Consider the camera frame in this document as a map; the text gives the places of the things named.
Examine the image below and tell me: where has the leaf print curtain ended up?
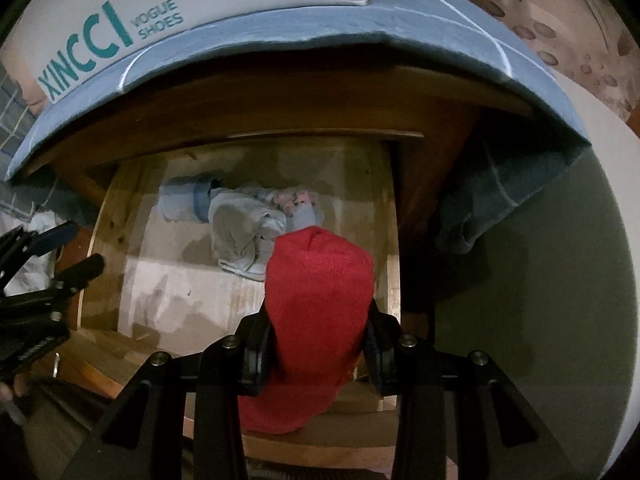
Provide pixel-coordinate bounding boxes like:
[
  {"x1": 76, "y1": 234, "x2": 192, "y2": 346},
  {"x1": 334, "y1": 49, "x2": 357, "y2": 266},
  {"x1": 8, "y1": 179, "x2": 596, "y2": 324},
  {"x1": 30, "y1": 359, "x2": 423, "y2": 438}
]
[{"x1": 415, "y1": 0, "x2": 640, "y2": 136}]

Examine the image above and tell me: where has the grey plaid blanket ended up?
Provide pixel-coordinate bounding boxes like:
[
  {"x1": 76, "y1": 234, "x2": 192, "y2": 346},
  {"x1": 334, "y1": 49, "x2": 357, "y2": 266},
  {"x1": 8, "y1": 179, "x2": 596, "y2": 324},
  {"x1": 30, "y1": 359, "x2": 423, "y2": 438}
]
[{"x1": 0, "y1": 72, "x2": 41, "y2": 161}]

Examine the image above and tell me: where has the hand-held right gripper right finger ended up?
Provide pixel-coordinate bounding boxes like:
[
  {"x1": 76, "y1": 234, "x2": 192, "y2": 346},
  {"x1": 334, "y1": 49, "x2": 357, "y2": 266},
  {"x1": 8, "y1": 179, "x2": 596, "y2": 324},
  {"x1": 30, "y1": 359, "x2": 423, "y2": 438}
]
[{"x1": 364, "y1": 297, "x2": 576, "y2": 480}]

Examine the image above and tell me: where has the light blue sock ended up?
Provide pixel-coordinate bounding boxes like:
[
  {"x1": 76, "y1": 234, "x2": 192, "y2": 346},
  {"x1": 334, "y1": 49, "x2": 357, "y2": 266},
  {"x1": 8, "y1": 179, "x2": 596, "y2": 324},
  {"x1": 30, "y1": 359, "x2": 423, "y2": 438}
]
[{"x1": 159, "y1": 172, "x2": 226, "y2": 223}]

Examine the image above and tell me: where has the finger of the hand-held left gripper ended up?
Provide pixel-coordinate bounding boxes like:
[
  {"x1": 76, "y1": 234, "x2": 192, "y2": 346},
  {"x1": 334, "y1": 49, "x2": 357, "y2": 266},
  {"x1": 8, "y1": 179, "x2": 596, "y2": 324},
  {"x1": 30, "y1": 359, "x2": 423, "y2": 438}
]
[
  {"x1": 55, "y1": 253, "x2": 106, "y2": 292},
  {"x1": 20, "y1": 221, "x2": 80, "y2": 261}
]

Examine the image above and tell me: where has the blue checked cloth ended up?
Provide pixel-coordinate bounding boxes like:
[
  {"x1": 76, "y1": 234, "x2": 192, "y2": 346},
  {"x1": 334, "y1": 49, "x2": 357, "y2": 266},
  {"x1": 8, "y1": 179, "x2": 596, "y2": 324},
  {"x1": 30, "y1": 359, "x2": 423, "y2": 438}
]
[{"x1": 5, "y1": 0, "x2": 593, "y2": 256}]

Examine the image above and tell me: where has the wooden drawer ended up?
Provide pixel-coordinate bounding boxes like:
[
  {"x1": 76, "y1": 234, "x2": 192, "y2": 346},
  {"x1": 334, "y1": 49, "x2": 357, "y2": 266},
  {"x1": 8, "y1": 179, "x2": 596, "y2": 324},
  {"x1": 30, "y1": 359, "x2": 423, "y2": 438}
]
[{"x1": 52, "y1": 135, "x2": 407, "y2": 468}]

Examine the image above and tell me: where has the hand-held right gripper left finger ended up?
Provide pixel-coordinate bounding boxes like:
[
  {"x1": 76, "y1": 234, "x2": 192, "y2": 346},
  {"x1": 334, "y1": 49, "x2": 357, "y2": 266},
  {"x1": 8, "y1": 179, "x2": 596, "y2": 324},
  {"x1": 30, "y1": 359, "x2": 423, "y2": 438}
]
[{"x1": 60, "y1": 305, "x2": 276, "y2": 480}]

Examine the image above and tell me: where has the wooden nightstand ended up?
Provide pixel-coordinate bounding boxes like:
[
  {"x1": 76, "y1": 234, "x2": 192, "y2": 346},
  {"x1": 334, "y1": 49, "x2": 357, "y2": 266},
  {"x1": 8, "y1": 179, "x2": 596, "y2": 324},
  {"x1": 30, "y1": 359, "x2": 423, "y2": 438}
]
[{"x1": 25, "y1": 62, "x2": 536, "y2": 341}]

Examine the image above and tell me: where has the pink floral underwear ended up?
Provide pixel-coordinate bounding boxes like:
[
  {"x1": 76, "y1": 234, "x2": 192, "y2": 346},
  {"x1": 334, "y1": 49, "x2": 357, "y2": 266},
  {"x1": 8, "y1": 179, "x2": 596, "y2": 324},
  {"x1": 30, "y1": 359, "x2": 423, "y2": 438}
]
[{"x1": 270, "y1": 186, "x2": 323, "y2": 233}]

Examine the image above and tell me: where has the person's left hand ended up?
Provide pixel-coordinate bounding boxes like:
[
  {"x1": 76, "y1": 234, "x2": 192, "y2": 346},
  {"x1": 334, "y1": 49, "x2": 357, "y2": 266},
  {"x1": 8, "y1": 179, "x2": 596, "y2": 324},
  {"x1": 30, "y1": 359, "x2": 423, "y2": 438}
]
[{"x1": 0, "y1": 377, "x2": 28, "y2": 426}]

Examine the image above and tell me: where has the pale white underwear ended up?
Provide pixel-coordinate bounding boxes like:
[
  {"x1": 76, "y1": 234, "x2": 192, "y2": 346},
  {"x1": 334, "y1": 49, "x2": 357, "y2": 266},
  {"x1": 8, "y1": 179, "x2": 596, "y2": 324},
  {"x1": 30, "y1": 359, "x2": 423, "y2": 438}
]
[{"x1": 207, "y1": 187, "x2": 288, "y2": 281}]

